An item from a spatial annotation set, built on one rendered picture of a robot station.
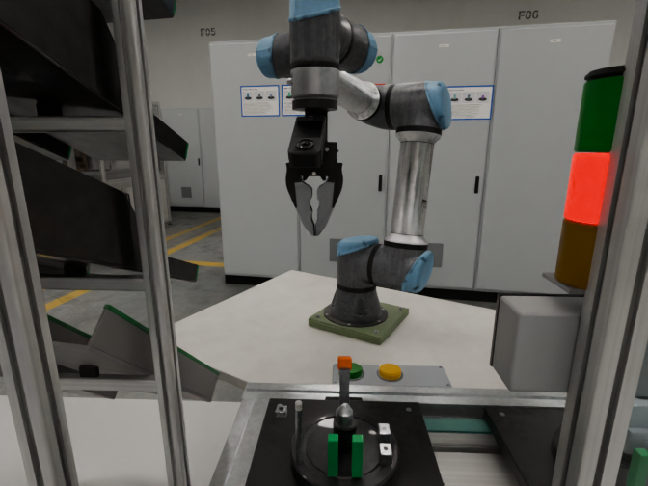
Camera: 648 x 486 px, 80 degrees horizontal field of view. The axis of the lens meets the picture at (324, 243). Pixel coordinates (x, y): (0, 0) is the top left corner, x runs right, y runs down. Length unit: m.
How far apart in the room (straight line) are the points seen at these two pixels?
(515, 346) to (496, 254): 3.32
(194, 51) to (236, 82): 5.48
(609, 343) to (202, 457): 0.62
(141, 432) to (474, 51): 3.31
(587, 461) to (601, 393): 0.06
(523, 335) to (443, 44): 3.28
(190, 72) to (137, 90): 8.80
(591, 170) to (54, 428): 0.41
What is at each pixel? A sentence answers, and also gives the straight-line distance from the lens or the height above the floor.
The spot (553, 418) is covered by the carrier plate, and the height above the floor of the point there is 0.97.
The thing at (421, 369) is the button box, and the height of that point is 0.96.
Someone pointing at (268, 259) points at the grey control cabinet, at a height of 0.29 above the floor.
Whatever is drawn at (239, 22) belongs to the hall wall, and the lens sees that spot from 8.92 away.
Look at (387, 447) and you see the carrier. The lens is 0.54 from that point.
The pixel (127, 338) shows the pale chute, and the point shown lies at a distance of 0.46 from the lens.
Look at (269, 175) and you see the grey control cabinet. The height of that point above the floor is 1.11.
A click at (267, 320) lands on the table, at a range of 1.19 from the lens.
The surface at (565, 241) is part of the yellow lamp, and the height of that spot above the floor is 1.29.
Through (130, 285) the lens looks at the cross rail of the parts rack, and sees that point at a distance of 0.45.
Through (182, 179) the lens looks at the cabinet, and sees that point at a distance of 8.71.
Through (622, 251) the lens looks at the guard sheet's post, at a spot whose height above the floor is 1.30.
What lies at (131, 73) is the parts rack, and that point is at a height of 1.43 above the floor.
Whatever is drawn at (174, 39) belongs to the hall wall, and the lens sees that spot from 9.49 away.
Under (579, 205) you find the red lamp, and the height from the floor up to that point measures 1.32.
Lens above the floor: 1.36
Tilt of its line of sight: 14 degrees down
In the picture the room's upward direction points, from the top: straight up
